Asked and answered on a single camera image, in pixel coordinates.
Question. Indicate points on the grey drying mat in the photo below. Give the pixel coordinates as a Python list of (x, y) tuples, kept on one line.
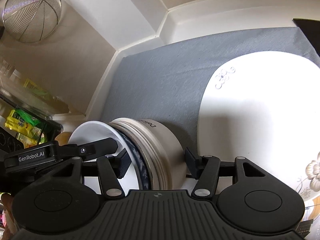
[(166, 84)]

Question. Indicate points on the metal mesh strainer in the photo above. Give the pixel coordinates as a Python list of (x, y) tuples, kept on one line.
[(31, 21)]

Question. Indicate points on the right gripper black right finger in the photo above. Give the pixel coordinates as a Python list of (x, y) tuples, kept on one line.
[(207, 170)]

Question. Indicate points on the white floral plate front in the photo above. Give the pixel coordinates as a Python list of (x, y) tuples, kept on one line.
[(264, 106)]

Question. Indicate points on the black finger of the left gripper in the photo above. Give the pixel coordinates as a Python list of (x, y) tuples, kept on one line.
[(88, 151)]

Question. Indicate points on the white bowl blue pattern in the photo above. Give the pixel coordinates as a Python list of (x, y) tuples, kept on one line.
[(96, 139)]

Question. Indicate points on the black wire rack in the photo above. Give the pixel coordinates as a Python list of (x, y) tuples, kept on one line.
[(9, 142)]

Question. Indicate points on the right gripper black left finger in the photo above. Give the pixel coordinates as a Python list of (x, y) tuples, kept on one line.
[(108, 169)]

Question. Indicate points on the beige ribbed bowl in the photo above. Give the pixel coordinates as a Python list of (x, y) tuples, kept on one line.
[(160, 149)]

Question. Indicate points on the yellow green snack packet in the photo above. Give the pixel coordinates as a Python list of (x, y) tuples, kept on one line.
[(29, 129)]

